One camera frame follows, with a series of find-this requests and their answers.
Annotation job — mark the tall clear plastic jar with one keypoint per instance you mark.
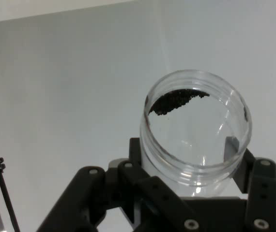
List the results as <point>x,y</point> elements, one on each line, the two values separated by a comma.
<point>188,176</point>

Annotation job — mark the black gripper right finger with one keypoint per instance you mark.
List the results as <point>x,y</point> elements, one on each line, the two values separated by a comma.
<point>261,198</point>

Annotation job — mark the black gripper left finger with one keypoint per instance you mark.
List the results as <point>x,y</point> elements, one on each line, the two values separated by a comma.
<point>84,198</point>

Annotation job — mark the black seeds heap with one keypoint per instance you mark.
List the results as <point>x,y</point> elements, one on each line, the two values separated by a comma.
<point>169,102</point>

